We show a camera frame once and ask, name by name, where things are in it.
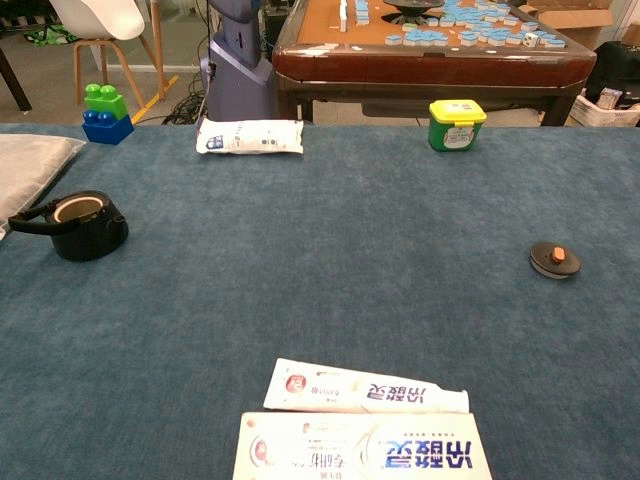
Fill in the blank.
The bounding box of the black lid with orange knob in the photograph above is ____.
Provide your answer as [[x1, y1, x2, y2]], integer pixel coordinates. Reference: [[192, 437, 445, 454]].
[[528, 240, 583, 280]]

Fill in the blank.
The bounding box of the small black teapot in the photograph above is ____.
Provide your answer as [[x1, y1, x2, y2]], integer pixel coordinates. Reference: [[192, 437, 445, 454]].
[[7, 189, 130, 262]]

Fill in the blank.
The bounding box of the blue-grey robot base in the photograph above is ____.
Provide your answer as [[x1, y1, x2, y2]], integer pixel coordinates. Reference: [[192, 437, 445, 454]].
[[199, 0, 275, 122]]

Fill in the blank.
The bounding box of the green container with yellow lid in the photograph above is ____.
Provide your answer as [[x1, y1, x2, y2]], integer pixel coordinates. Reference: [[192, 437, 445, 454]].
[[427, 98, 488, 153]]

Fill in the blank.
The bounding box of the blue table cloth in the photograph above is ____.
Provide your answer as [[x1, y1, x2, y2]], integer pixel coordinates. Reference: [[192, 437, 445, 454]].
[[0, 123, 640, 480]]

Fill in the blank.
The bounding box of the white blue printed pouch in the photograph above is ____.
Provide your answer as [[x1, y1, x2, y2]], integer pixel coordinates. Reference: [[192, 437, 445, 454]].
[[195, 117, 305, 156]]

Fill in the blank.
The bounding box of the white toothpaste tube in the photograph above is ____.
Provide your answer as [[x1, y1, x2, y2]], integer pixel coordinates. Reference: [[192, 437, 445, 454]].
[[262, 357, 471, 415]]

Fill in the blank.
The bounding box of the brown mahjong table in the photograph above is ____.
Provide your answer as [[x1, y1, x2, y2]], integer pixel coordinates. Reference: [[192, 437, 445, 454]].
[[272, 0, 598, 127]]

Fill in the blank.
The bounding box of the white toothpaste box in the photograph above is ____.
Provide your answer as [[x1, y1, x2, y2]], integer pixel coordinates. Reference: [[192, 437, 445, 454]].
[[231, 411, 494, 480]]

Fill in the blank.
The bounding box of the blue toy building block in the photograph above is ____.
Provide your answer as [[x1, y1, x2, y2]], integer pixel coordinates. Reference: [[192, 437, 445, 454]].
[[81, 109, 136, 146]]

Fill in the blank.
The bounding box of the green toy building block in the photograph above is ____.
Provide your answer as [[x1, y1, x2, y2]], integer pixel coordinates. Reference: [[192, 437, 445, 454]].
[[83, 83, 130, 121]]

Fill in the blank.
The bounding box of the black round table dish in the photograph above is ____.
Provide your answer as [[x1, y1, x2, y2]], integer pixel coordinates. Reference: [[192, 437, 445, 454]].
[[382, 0, 446, 25]]

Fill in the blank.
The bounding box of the grey plastic bag package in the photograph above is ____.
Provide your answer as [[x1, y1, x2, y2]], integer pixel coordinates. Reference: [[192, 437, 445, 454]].
[[0, 133, 87, 242]]

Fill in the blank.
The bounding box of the white storage basket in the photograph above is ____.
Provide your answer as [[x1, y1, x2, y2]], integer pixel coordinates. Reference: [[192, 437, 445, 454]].
[[569, 88, 640, 129]]

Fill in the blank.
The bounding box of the white chair with wooden legs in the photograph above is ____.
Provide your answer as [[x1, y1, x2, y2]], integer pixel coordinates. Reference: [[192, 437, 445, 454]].
[[48, 0, 167, 110]]

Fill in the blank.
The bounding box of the brown cardboard box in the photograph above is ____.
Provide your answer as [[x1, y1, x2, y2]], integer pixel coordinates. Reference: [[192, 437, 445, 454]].
[[517, 0, 626, 51]]

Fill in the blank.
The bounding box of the green cloth bag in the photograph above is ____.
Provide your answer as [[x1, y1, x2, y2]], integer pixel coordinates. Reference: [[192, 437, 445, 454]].
[[23, 23, 79, 47]]

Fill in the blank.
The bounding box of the black bag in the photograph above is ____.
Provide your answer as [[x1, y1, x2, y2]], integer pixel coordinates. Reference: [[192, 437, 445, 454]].
[[584, 40, 640, 109]]

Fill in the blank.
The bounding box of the dark furniture leg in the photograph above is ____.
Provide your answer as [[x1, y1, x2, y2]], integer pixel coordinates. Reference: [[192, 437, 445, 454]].
[[0, 47, 32, 112]]

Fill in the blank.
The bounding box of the black floor cable bundle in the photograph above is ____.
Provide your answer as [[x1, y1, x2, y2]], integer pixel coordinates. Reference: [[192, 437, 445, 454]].
[[162, 87, 207, 126]]

